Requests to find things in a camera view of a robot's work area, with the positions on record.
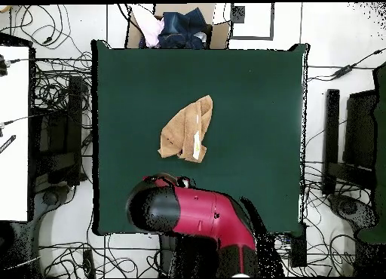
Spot tan terry towel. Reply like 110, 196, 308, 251
157, 94, 214, 164

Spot brown cardboard box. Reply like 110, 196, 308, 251
124, 3, 231, 50

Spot dark blue jeans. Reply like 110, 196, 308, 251
157, 7, 212, 50

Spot pink garment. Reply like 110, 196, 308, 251
132, 4, 166, 48

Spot black equipment rack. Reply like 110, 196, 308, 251
29, 75, 84, 186

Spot long black bar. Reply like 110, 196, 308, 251
322, 88, 341, 196

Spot black power strip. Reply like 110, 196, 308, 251
81, 249, 97, 279

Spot dark round stand base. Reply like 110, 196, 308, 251
328, 194, 378, 231

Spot white desk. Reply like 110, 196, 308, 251
0, 44, 31, 222

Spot black striped bar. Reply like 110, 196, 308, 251
0, 134, 17, 155

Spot dark green cloth on side table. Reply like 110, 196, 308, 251
357, 61, 386, 245

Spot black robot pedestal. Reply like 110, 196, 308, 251
158, 233, 224, 278

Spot black power adapter with cable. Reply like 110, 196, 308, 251
307, 48, 386, 82

